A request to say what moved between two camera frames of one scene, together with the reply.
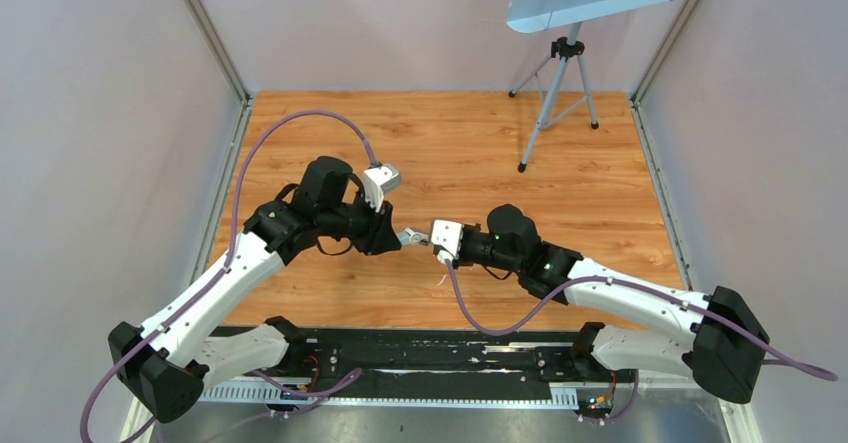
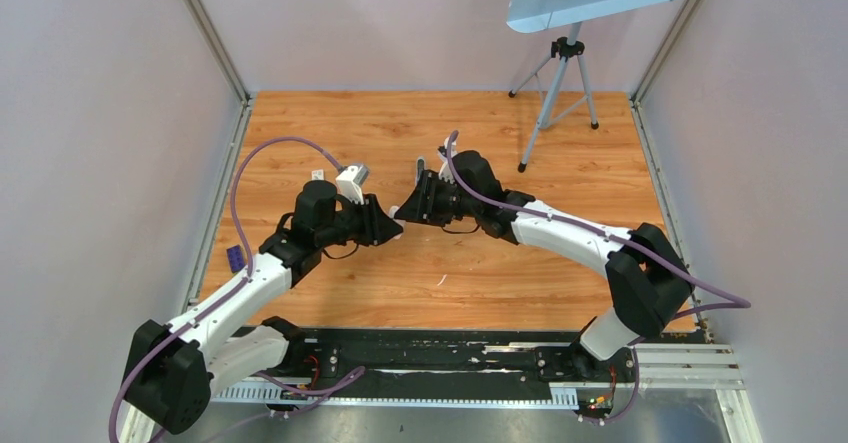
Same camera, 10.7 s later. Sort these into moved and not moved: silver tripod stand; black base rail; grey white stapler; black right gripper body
Moved: grey white stapler; black right gripper body
Not moved: silver tripod stand; black base rail
